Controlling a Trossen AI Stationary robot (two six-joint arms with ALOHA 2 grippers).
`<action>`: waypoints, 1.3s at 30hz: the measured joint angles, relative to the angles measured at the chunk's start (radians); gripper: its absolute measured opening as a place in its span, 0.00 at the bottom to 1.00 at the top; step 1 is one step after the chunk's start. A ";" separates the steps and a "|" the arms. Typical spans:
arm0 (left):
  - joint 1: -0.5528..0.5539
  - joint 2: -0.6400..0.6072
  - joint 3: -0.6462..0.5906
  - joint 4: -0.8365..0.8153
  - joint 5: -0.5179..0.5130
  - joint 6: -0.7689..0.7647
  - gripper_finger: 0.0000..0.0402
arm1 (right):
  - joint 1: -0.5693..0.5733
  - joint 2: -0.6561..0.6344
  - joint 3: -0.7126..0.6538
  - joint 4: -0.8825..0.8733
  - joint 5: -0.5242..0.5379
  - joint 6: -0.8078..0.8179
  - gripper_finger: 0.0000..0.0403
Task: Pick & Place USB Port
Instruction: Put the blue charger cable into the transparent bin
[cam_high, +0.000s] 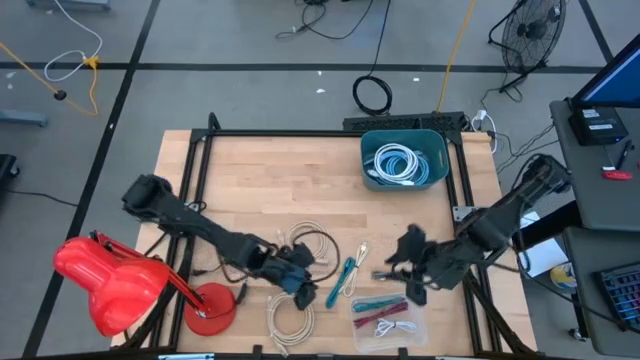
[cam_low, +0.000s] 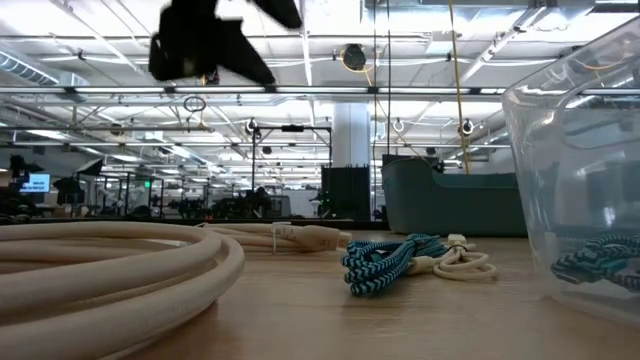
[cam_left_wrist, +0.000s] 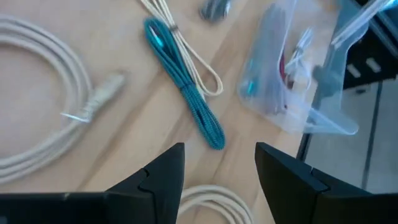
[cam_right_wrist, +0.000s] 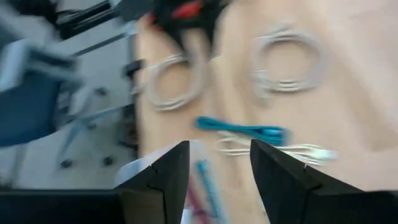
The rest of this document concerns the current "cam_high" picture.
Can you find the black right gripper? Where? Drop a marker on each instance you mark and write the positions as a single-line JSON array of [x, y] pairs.
[[445, 265]]

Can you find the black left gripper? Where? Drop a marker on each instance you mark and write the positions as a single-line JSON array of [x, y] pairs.
[[292, 272]]

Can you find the clear plastic container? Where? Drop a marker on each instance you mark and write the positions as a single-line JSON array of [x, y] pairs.
[[415, 345]]

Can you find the teal plastic bin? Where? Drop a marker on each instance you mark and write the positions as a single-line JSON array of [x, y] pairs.
[[435, 145]]

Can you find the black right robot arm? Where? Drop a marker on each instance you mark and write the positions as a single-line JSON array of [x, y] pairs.
[[505, 215]]

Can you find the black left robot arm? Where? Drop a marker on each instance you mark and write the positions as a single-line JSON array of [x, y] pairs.
[[200, 227]]

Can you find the white paper sheet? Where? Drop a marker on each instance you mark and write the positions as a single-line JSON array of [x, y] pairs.
[[527, 220], [542, 257]]

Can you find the round yellow blue disc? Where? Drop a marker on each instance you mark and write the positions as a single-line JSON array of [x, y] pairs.
[[562, 277]]

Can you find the black power strip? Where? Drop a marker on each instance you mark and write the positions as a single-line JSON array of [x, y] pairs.
[[400, 121]]

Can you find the white power plug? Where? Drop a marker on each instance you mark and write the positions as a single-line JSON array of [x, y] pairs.
[[481, 117]]

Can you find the grey desk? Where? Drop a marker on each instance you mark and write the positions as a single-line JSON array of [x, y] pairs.
[[600, 205], [585, 310]]

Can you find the red desk lamp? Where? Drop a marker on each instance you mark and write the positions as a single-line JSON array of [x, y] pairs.
[[110, 285]]

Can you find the keyboard with coloured keys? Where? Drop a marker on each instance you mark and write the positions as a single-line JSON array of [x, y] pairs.
[[625, 295]]

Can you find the red flat object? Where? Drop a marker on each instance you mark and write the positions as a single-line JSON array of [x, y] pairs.
[[617, 175]]

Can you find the black box device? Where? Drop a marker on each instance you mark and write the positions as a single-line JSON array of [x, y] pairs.
[[597, 125]]

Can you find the black pen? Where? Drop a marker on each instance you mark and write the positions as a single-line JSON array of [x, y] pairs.
[[624, 155]]

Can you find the black floor fan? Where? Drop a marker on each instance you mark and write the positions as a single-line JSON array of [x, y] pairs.
[[532, 30]]

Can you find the computer monitor blue screen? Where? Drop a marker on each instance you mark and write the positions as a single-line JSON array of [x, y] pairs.
[[615, 80]]

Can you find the grey metal bar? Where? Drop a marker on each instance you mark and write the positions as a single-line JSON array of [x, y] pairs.
[[22, 118]]

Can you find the black aluminium table frame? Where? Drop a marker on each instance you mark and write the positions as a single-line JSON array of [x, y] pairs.
[[325, 133]]

